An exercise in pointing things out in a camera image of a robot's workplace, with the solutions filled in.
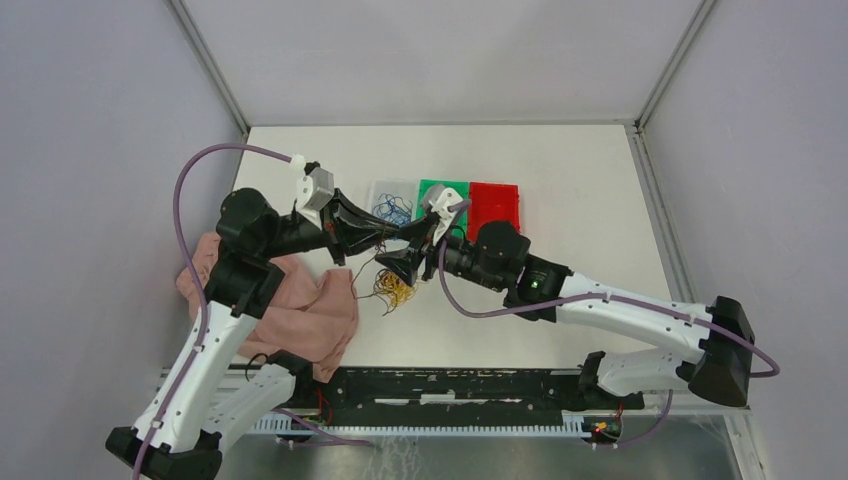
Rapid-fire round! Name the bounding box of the black thin cable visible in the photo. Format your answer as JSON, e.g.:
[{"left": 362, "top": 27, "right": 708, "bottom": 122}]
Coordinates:
[{"left": 349, "top": 231, "right": 399, "bottom": 299}]

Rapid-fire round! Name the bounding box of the red plastic bin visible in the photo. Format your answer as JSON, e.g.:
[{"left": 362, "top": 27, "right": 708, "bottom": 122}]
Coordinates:
[{"left": 466, "top": 182, "right": 521, "bottom": 242}]

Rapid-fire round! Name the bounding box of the cable bundle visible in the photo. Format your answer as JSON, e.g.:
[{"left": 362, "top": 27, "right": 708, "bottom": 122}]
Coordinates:
[{"left": 370, "top": 268, "right": 420, "bottom": 316}]

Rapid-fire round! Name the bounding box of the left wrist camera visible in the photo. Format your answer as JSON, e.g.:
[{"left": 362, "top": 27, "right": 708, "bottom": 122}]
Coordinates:
[{"left": 290, "top": 154, "right": 335, "bottom": 229}]

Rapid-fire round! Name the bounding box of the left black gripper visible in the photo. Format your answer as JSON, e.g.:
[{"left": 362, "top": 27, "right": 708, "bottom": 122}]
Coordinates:
[{"left": 260, "top": 186, "right": 401, "bottom": 265}]

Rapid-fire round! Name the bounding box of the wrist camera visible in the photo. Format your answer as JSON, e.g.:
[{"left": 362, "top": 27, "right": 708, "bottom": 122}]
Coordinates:
[
  {"left": 418, "top": 184, "right": 471, "bottom": 228},
  {"left": 290, "top": 154, "right": 335, "bottom": 229}
]

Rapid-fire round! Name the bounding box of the clear plastic bin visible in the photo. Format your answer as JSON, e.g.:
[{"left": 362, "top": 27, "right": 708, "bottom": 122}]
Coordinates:
[{"left": 366, "top": 179, "right": 419, "bottom": 226}]

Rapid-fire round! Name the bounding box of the white cable duct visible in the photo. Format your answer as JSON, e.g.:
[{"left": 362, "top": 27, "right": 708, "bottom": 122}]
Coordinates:
[{"left": 248, "top": 413, "right": 591, "bottom": 439}]

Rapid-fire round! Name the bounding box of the green plastic bin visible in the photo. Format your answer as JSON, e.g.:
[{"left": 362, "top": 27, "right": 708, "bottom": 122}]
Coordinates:
[{"left": 415, "top": 179, "right": 471, "bottom": 234}]

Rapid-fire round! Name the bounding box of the pink cloth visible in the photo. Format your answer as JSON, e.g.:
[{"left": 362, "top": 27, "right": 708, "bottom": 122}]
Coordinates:
[{"left": 175, "top": 232, "right": 360, "bottom": 384}]

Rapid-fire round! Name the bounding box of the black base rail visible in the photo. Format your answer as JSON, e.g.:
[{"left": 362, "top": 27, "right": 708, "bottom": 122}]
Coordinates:
[{"left": 283, "top": 367, "right": 645, "bottom": 427}]

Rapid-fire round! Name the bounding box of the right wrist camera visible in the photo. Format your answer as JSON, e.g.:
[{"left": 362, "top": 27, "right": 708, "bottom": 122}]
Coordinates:
[{"left": 418, "top": 184, "right": 471, "bottom": 228}]

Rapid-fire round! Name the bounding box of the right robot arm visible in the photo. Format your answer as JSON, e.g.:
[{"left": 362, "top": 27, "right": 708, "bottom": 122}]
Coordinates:
[{"left": 377, "top": 221, "right": 755, "bottom": 408}]

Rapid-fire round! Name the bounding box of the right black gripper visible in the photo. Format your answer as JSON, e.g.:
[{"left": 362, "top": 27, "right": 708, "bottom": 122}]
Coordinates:
[{"left": 374, "top": 212, "right": 505, "bottom": 292}]

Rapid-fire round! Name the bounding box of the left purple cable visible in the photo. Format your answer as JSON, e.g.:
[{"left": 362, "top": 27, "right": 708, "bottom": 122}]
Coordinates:
[{"left": 131, "top": 143, "right": 376, "bottom": 480}]

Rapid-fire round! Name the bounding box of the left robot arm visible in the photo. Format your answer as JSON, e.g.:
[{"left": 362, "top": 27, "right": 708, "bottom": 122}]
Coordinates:
[{"left": 106, "top": 188, "right": 399, "bottom": 479}]

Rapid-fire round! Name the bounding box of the blue cable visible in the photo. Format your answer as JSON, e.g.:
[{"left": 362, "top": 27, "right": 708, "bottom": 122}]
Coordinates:
[{"left": 372, "top": 193, "right": 413, "bottom": 228}]

